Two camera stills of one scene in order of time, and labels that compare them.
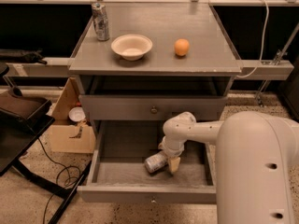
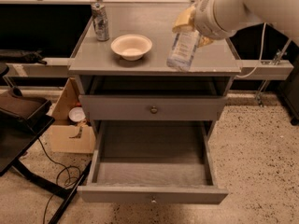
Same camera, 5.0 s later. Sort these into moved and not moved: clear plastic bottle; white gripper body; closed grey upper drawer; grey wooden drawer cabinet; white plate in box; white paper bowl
Moved: white gripper body; clear plastic bottle
Not moved: grey wooden drawer cabinet; closed grey upper drawer; white paper bowl; white plate in box
